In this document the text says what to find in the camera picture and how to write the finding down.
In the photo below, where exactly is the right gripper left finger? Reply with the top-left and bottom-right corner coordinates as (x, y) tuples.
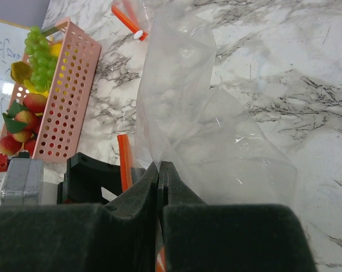
(0, 165), (159, 271)

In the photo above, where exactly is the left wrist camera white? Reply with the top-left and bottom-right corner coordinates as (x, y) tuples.
(0, 152), (58, 206)

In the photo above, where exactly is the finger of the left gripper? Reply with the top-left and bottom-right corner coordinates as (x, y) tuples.
(57, 152), (129, 204)

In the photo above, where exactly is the small whiteboard wooden frame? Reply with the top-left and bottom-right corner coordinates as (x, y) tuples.
(0, 21), (29, 130)

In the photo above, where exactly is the yellow fake banana bunch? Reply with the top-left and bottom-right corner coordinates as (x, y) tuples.
(23, 40), (61, 97)

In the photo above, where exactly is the red fake berry bunch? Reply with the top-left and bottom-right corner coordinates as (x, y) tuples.
(0, 93), (47, 156)

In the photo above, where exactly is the zip bag with yellow fruit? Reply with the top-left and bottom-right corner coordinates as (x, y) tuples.
(111, 0), (153, 42)

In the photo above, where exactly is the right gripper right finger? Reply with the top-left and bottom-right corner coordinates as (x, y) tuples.
(159, 161), (316, 271)

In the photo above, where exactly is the zip bag with berries grapes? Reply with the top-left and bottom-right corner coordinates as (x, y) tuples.
(116, 0), (299, 272)

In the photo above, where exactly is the yellow fake mango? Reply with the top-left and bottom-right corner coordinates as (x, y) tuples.
(10, 61), (32, 84)

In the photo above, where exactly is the pink plastic basket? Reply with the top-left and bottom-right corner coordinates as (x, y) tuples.
(0, 18), (101, 163)

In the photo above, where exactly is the green fake grape bunch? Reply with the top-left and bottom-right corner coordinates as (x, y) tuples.
(24, 26), (58, 93)

